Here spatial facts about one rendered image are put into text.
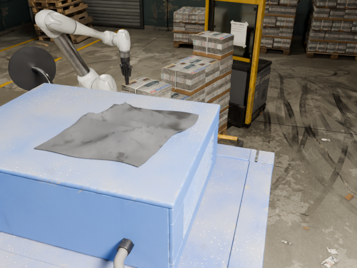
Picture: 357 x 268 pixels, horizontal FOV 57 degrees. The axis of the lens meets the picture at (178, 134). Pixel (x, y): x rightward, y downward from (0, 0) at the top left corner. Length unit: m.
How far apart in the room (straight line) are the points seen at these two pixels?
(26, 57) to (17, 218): 0.67
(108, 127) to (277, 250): 2.34
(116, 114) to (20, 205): 0.30
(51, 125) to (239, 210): 0.53
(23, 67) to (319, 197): 2.97
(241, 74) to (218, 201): 3.65
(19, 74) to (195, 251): 0.91
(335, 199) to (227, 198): 2.76
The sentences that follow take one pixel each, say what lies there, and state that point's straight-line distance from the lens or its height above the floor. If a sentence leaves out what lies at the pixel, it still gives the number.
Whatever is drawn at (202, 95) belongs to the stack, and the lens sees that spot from 3.59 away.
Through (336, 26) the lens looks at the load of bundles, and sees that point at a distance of 8.06.
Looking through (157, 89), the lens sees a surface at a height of 1.06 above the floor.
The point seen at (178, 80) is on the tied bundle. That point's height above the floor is 0.97.
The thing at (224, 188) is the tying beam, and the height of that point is 1.55.
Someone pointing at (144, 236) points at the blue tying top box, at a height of 1.65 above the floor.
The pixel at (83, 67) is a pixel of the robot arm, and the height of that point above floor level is 1.33.
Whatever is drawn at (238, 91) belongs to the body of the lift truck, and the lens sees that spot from 4.58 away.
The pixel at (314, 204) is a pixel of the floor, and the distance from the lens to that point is 3.49.
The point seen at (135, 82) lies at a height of 1.06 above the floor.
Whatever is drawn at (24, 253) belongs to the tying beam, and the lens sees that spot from 0.86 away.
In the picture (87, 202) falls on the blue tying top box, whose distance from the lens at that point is 0.68.
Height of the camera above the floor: 2.14
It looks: 29 degrees down
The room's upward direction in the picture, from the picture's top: straight up
